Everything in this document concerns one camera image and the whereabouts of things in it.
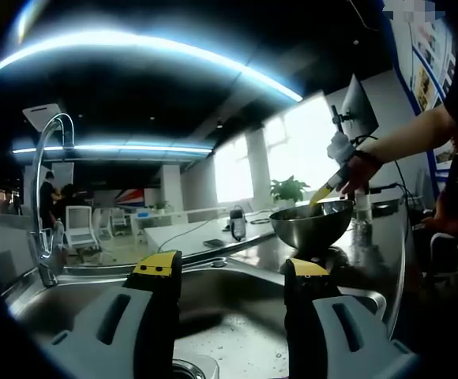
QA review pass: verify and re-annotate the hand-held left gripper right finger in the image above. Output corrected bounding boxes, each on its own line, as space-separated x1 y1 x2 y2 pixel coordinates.
283 258 420 379

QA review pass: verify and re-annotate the blue and white wall poster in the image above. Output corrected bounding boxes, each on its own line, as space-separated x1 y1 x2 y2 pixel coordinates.
385 17 458 116

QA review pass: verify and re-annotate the sink drain strainer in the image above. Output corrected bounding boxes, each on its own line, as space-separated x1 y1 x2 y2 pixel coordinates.
171 354 220 379

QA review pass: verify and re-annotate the clear glass cup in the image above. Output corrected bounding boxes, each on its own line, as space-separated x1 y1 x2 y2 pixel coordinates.
353 189 374 223

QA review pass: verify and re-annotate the stainless steel sink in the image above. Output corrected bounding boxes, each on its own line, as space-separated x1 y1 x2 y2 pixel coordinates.
6 255 389 379

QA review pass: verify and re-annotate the large potted green plant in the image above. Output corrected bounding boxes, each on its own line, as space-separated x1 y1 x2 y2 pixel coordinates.
269 175 312 207

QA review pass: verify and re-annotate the long curved ceiling light strip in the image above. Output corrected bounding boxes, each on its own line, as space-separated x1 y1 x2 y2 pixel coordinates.
0 34 304 103

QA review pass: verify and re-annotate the dark water bottle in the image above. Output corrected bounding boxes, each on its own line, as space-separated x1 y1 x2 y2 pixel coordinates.
227 205 247 241

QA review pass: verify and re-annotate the white mesh office chair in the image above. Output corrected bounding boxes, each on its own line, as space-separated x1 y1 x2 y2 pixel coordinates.
64 205 100 251

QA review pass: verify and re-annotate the person's right hand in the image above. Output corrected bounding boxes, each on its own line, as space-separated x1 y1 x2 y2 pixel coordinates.
338 152 385 196

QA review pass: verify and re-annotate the stainless steel bowl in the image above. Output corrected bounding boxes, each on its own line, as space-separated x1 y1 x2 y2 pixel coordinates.
268 198 355 251

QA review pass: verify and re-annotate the short ceiling light strip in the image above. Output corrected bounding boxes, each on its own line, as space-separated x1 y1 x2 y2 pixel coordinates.
10 143 215 154

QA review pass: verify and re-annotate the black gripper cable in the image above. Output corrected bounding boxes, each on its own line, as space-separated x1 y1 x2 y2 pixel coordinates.
354 135 428 210

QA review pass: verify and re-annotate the chrome curved faucet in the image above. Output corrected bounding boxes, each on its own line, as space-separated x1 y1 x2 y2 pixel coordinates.
30 112 76 288

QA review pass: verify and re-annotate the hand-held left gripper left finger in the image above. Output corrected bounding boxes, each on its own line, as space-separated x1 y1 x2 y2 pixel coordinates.
50 249 183 379

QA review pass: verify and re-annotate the ceiling air conditioner unit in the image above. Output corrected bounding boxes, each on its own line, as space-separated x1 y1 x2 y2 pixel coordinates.
22 103 62 132

